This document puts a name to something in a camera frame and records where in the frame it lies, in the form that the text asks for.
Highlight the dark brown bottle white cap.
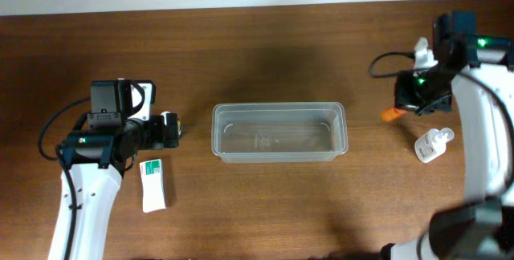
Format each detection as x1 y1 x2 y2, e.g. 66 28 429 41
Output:
161 112 183 139

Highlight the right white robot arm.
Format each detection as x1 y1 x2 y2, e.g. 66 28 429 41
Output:
380 11 513 259

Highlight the clear plastic container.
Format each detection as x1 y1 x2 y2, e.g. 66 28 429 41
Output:
211 102 349 163

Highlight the white green medicine box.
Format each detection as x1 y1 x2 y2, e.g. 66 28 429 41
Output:
139 159 166 213

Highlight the white plastic bottle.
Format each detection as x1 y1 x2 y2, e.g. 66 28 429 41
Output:
414 128 455 163

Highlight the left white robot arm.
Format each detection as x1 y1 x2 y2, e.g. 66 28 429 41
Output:
48 79 182 259

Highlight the orange tube white cap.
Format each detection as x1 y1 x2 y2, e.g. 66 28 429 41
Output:
380 108 407 123

